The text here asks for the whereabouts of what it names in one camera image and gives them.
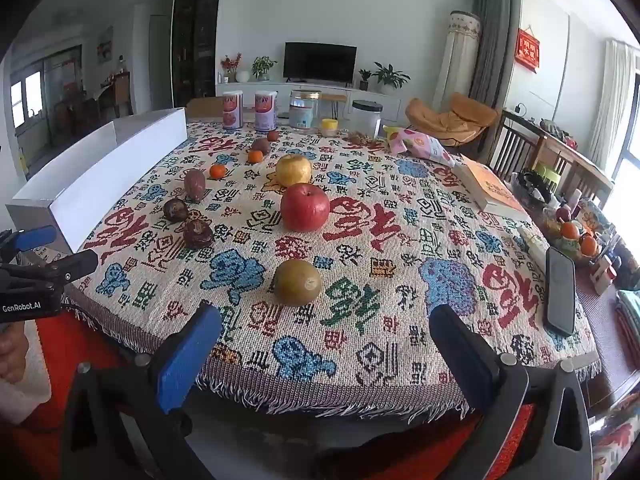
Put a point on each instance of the small tangerine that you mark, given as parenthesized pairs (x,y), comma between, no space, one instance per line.
(217,171)
(255,156)

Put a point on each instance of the brown pear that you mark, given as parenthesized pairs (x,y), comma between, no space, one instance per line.
(297,281)

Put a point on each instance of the orange lounge chair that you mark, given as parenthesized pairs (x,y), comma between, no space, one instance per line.
(447,116)

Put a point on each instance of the white curtain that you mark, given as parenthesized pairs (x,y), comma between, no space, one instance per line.
(614,102)

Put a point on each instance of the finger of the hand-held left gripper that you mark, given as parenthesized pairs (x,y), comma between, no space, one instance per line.
(35,238)
(70,265)

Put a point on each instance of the covered standing air conditioner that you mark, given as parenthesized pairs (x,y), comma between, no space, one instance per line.
(460,55)

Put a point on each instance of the floral pink snack bag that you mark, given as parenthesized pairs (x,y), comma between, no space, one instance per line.
(417,142)

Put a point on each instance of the dark passion fruit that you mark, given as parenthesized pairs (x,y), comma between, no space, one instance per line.
(198,234)
(175,209)

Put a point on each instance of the red flower plant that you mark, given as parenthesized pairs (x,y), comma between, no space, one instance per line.
(230,66)

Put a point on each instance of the glass jar with gold lid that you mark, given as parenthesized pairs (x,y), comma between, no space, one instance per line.
(304,110)

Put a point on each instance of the white round vase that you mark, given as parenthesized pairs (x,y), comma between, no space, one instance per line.
(242,76)

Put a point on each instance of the dark glass cabinet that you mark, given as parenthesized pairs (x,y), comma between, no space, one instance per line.
(197,35)

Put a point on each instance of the small brown fruit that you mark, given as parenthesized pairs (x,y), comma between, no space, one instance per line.
(272,135)

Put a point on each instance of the person's red pants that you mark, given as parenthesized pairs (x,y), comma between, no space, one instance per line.
(70,340)

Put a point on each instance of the wooden dining chair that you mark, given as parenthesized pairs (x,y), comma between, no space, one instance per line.
(117,92)

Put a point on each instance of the fruit bowl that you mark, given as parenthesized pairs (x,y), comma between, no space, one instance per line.
(575,237)

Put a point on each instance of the red wall hanging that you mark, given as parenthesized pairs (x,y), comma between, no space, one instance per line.
(529,50)

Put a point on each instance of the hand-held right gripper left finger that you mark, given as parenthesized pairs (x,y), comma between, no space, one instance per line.
(187,360)

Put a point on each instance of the pink tin can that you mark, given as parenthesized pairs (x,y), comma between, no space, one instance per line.
(265,111)
(232,109)

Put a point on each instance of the small dark potted plant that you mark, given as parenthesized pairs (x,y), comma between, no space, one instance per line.
(365,79)

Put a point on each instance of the orange book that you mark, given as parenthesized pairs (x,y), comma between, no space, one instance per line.
(492,187)

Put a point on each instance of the black smartphone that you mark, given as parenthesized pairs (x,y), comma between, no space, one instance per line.
(560,290)

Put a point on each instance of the wooden armchair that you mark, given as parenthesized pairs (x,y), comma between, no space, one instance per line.
(550,157)

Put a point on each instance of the wooden bench with metal legs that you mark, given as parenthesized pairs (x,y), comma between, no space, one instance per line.
(334,97)

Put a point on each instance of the clear jar with black lid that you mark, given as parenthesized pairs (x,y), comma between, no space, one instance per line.
(366,119)

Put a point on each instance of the purple sweet potato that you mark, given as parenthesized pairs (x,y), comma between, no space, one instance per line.
(194,185)
(261,145)

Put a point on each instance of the white cardboard box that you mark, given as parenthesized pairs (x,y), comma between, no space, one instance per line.
(100,170)

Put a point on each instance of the red apple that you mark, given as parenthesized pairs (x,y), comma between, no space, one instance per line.
(305,206)

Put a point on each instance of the leafy potted plant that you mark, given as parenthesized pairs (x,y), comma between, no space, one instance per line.
(391,76)

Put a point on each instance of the person's left forearm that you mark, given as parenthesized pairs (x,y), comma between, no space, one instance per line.
(25,385)

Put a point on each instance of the wall painting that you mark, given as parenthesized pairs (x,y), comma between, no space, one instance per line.
(105,45)

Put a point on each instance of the green potted plant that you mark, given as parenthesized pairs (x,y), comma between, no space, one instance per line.
(263,66)

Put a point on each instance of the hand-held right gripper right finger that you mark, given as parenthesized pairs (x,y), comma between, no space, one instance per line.
(462,355)

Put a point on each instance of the small yellow lid jar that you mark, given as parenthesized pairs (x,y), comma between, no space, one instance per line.
(328,127)

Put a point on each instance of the brown cardboard box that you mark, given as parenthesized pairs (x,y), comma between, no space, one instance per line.
(205,106)

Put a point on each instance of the black television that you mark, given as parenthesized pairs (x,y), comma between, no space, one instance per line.
(320,61)

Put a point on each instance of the white television cabinet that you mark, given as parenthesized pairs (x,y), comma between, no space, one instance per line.
(310,91)

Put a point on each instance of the yellow apple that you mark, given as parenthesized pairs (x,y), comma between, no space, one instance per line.
(294,169)

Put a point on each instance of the printed woven blanket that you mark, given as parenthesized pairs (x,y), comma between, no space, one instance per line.
(380,270)

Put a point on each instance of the white tube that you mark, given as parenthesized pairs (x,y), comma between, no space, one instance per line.
(532,247)

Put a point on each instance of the yellow floor object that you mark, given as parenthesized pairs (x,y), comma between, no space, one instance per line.
(22,158)

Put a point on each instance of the grey curtain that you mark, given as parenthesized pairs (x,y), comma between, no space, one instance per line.
(487,35)

